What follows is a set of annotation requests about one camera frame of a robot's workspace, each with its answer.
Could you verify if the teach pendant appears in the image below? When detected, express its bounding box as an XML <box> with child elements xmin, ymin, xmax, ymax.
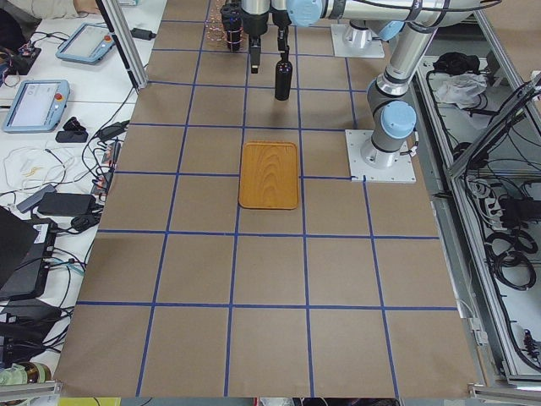
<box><xmin>56</xmin><ymin>23</ymin><xmax>114</xmax><ymax>64</ymax></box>
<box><xmin>2</xmin><ymin>80</ymin><xmax>70</xmax><ymax>134</ymax></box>

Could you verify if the teach pendant far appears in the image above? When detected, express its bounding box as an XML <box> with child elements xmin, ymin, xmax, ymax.
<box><xmin>56</xmin><ymin>23</ymin><xmax>114</xmax><ymax>64</ymax></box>

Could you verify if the wooden tray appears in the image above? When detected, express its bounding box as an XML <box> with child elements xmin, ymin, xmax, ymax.
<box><xmin>238</xmin><ymin>140</ymin><xmax>299</xmax><ymax>210</ymax></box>

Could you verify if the aluminium frame post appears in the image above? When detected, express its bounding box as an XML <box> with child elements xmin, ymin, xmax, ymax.
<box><xmin>96</xmin><ymin>0</ymin><xmax>148</xmax><ymax>91</ymax></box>

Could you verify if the copper wire bottle basket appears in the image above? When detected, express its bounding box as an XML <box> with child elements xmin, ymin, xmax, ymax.
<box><xmin>205</xmin><ymin>1</ymin><xmax>246</xmax><ymax>52</ymax></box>

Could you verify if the teach pendant near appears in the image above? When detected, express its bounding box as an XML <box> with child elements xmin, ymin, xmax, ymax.
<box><xmin>2</xmin><ymin>80</ymin><xmax>70</xmax><ymax>134</ymax></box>

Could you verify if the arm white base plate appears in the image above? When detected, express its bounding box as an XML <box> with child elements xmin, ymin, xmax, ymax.
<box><xmin>345</xmin><ymin>129</ymin><xmax>416</xmax><ymax>184</ymax></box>
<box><xmin>331</xmin><ymin>25</ymin><xmax>385</xmax><ymax>58</ymax></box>

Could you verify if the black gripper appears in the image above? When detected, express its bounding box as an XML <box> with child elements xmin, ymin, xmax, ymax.
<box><xmin>270</xmin><ymin>0</ymin><xmax>291</xmax><ymax>54</ymax></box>
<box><xmin>240</xmin><ymin>9</ymin><xmax>269</xmax><ymax>73</ymax></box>

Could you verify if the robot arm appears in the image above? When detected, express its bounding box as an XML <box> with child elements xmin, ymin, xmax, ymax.
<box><xmin>240</xmin><ymin>1</ymin><xmax>484</xmax><ymax>168</ymax></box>
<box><xmin>270</xmin><ymin>1</ymin><xmax>404</xmax><ymax>58</ymax></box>

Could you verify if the dark wine bottle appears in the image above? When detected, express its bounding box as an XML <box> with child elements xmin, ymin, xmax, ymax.
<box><xmin>220</xmin><ymin>1</ymin><xmax>243</xmax><ymax>52</ymax></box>
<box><xmin>275</xmin><ymin>52</ymin><xmax>293</xmax><ymax>101</ymax></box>

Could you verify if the black power adapter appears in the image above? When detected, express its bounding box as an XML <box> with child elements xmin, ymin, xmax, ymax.
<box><xmin>37</xmin><ymin>192</ymin><xmax>96</xmax><ymax>217</ymax></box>

